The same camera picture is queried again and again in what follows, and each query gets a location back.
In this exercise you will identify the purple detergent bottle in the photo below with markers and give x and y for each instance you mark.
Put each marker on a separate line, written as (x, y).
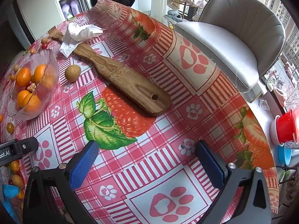
(75, 7)
(65, 10)

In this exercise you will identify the strawberry print checked tablecloth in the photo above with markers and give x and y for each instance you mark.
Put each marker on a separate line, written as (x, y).
(163, 133)

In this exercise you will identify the pink cloth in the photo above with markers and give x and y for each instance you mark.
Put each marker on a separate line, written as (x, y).
(280, 95)

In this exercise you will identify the orange cherry tomato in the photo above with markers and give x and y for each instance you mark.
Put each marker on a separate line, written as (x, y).
(12, 77)
(21, 194)

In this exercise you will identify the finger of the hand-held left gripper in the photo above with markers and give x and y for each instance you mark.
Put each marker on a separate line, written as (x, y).
(30, 144)

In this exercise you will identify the red plastic bowl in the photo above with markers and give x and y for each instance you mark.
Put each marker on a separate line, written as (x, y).
(286, 126)

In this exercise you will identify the crumpled white paper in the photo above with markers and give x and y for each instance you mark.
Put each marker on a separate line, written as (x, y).
(264, 105)

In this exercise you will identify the clear glass bowl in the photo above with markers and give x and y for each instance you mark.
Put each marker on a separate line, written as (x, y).
(52, 60)

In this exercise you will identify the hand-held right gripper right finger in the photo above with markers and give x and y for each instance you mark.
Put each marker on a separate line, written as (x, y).
(210, 165)

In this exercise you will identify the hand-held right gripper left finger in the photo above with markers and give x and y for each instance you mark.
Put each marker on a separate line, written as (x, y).
(83, 166)

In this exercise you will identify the green cap white bottle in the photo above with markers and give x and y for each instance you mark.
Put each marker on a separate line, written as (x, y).
(69, 16)

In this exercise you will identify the crumpled white tissue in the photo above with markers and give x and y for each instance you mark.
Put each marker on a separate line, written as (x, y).
(74, 33)

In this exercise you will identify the blue cloth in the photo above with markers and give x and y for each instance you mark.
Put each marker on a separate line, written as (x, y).
(9, 191)

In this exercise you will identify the mandarin peel piece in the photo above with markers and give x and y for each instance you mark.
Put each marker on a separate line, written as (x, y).
(32, 87)

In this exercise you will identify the blue plastic bowl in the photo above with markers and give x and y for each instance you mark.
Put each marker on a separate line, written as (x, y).
(283, 155)

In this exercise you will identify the grey upholstered chair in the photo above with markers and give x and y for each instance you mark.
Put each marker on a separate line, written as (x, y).
(233, 16)

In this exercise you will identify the olive yellow cherry tomato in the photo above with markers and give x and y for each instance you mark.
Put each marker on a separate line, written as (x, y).
(17, 181)

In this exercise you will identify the yellow green cherry tomato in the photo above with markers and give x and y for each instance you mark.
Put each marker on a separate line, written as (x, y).
(10, 127)

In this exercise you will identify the white plastic bowl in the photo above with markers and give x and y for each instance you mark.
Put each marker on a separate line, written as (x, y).
(273, 130)

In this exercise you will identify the grey slippers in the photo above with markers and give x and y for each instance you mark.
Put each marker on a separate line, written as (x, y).
(174, 14)

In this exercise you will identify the white cabinet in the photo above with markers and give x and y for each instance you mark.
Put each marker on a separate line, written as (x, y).
(39, 7)

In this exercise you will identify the brown longan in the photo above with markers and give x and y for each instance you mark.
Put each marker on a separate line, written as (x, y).
(44, 40)
(72, 73)
(15, 68)

